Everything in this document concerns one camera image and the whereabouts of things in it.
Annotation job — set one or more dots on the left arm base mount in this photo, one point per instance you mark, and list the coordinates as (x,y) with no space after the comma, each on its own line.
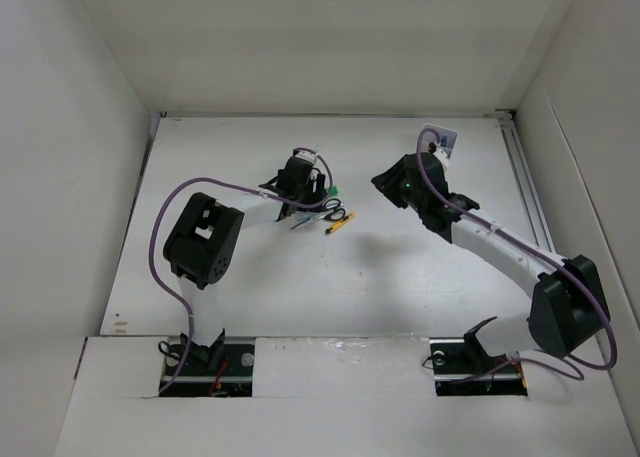
(222,370)

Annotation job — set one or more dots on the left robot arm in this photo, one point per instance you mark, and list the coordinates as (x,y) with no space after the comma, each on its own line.
(202,242)

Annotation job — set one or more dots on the aluminium rail right side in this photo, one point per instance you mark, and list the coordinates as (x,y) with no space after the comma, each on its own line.
(525,183)

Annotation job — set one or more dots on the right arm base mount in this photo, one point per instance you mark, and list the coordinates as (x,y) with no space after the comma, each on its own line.
(461,368)

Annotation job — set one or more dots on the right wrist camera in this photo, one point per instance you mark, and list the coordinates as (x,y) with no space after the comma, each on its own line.
(440,154)

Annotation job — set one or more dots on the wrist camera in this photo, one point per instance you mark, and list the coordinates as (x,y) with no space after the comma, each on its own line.
(440,154)
(308,155)

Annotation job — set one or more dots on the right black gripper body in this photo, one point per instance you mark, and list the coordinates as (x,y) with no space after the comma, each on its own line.
(415,201)

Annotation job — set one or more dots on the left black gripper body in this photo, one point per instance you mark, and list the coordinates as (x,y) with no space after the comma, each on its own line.
(311,193)

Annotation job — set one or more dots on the black handled scissors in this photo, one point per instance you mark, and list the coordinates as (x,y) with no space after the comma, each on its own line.
(331,211)

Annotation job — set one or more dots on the white divided container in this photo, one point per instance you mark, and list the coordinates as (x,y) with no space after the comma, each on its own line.
(432,133)

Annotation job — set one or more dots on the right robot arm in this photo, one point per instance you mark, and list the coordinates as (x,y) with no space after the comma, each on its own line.
(567,303)

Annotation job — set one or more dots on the yellow utility knife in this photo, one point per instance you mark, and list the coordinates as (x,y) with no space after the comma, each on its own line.
(340,223)

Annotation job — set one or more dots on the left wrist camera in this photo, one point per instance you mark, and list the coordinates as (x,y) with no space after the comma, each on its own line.
(308,155)

